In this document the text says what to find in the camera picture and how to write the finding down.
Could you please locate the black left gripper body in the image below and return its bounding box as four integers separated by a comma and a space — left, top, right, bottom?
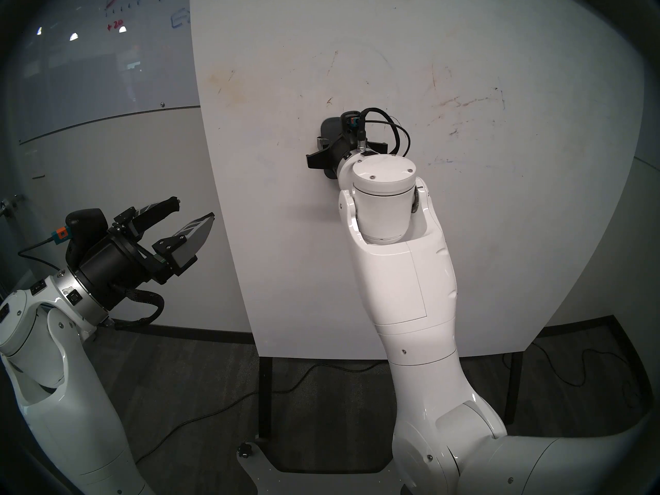
67, 231, 197, 310

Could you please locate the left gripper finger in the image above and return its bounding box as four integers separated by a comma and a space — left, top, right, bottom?
113, 195, 181, 237
152, 211, 215, 275

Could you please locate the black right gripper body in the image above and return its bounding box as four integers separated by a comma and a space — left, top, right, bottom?
330, 136, 374, 176

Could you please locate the dark grey whiteboard eraser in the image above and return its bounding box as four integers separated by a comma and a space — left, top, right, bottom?
316, 117, 345, 179

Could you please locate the white freestanding whiteboard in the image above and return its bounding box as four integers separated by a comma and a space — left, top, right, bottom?
188, 0, 646, 359

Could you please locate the thin black right camera cable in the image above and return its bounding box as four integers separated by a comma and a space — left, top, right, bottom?
356, 108, 411, 157

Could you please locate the thin black camera cable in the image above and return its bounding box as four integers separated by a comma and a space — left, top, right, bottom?
17, 235, 61, 273
356, 108, 411, 157

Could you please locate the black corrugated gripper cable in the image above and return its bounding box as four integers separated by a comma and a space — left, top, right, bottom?
109, 285, 164, 328

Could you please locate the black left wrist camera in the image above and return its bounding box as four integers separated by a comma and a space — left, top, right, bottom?
50, 208, 109, 265

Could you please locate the thin black left camera cable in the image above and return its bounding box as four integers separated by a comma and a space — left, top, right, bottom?
17, 235, 61, 273

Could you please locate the wall-mounted glass board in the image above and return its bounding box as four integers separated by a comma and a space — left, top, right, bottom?
10, 0, 201, 145

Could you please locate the black floor cable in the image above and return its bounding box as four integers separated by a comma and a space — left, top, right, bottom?
531, 342, 645, 409
135, 360, 390, 464

